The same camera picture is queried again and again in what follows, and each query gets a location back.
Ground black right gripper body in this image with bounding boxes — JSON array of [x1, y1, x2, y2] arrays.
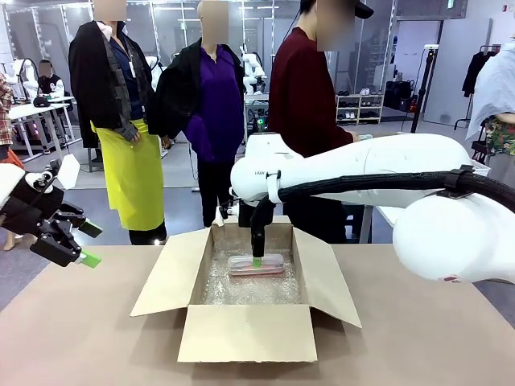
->
[[237, 199, 278, 236]]

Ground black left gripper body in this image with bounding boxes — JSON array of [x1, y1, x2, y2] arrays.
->
[[0, 171, 65, 239]]

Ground pink glasses case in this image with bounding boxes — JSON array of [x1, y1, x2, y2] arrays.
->
[[228, 253, 285, 277]]

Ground person's right forearm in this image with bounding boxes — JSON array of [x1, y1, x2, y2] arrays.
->
[[321, 126, 355, 148]]

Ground pink glasses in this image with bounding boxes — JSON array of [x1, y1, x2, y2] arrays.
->
[[231, 259, 282, 273]]

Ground clear bubble wrap sheet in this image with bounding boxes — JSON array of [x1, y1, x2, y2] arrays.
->
[[200, 236, 303, 306]]

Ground orange garment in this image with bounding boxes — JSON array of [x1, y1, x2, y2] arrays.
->
[[0, 149, 26, 170]]

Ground open brown cardboard box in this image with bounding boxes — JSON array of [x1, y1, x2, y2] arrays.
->
[[129, 215, 363, 363]]

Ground white background table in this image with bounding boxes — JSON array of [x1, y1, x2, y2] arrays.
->
[[7, 96, 76, 158]]

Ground plaid shirt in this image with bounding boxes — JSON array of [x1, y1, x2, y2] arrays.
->
[[0, 72, 15, 146]]

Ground background metal workbench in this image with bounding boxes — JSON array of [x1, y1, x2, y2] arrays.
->
[[244, 92, 270, 136]]

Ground person in maroon sweater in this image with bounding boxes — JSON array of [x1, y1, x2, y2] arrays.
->
[[267, 0, 375, 244]]

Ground seated person in black jacket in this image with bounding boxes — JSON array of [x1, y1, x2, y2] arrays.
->
[[37, 59, 66, 101]]

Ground white side table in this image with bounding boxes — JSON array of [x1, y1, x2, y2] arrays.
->
[[376, 204, 406, 231]]

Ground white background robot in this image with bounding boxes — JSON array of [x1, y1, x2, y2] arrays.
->
[[10, 58, 40, 101], [240, 45, 267, 97]]

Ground white shoe rack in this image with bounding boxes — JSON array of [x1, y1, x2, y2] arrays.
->
[[336, 92, 384, 125]]

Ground black suitcase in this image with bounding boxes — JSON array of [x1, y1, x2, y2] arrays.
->
[[384, 80, 415, 112]]

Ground black tripod stand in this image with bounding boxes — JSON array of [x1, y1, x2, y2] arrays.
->
[[409, 44, 440, 134]]

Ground white plastic basket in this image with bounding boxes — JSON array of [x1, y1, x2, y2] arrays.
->
[[468, 159, 492, 176]]

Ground floral garment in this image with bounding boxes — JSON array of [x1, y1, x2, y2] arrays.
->
[[484, 114, 515, 157]]

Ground black coat on rack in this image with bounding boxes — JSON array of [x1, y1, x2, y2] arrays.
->
[[461, 44, 501, 98]]

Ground light blue shirt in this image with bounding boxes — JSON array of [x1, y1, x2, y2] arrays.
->
[[465, 34, 515, 142]]

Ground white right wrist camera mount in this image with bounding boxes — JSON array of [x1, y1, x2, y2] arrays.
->
[[219, 199, 240, 221]]

